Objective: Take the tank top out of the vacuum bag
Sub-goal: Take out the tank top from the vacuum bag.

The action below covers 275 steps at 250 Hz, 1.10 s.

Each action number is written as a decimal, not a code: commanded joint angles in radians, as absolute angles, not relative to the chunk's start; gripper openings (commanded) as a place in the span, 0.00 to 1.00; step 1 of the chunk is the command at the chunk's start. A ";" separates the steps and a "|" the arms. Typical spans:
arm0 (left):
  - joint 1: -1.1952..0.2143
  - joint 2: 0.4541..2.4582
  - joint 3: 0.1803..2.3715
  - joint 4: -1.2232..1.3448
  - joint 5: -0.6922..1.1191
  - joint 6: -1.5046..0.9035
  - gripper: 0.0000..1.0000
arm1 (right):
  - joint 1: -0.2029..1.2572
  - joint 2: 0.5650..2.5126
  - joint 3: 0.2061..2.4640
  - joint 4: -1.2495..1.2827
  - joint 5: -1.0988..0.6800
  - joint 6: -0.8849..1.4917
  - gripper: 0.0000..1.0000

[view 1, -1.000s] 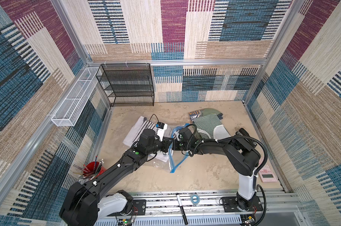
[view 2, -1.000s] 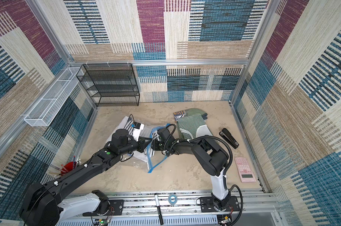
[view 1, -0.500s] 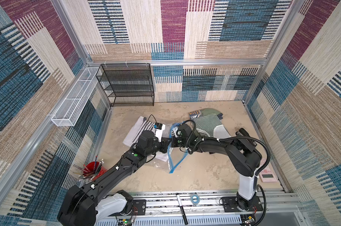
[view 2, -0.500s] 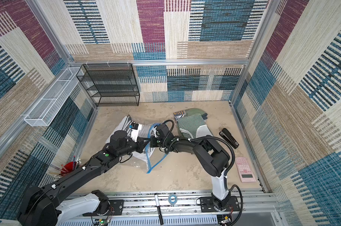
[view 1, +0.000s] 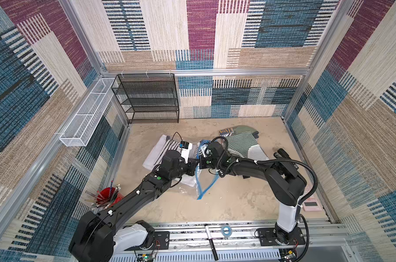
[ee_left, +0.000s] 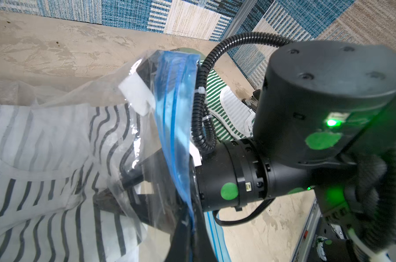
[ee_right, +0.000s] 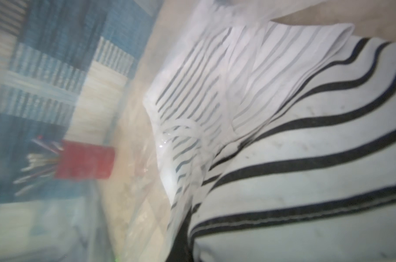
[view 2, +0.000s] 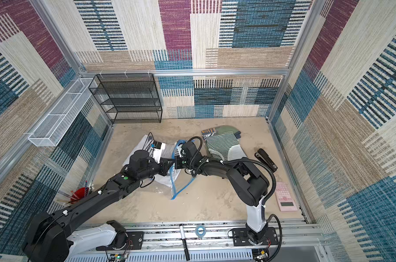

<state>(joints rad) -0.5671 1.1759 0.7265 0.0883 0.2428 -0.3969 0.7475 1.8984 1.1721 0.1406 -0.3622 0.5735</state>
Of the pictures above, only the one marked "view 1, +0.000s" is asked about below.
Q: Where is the clear vacuum bag blue zipper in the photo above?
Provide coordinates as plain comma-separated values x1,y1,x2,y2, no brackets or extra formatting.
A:
153,140,218,200

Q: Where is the blue tape roll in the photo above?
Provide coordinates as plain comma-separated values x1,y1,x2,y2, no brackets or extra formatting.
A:
221,224,233,238

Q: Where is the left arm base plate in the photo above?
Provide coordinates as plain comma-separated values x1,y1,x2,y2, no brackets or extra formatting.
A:
141,231,170,251

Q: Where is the white wire mesh basket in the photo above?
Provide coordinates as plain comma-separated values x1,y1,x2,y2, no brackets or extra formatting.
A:
60,78,114,147

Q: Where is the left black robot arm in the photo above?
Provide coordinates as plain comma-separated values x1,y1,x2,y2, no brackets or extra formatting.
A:
69,150,199,262

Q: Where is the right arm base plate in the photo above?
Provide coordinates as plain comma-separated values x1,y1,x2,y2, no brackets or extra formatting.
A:
255,227,306,246

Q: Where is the green white striped garment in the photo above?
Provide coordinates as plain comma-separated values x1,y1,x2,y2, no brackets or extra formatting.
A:
226,132,269,160

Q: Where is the black marker pen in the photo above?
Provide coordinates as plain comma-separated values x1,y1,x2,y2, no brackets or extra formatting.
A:
205,224,219,261

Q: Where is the red pencil cup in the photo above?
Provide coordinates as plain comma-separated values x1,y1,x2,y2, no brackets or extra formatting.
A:
84,180,124,212

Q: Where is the black wire mesh shelf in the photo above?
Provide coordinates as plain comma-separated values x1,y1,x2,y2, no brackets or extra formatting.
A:
112,73,179,124

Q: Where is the white tank top navy trim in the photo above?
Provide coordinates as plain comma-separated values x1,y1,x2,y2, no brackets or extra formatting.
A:
143,135,198,187

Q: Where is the pink calculator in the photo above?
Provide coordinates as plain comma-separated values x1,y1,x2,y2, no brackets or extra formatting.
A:
302,194,323,212

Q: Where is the black stapler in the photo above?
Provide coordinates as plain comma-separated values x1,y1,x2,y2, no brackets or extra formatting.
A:
273,148,290,159

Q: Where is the black white striped garment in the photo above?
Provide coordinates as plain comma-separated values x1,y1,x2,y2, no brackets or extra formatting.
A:
149,136,198,168

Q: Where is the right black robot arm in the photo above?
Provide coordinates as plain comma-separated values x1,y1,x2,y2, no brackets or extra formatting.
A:
199,136,318,245

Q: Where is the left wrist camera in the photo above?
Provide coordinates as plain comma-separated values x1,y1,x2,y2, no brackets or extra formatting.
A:
179,141,192,163

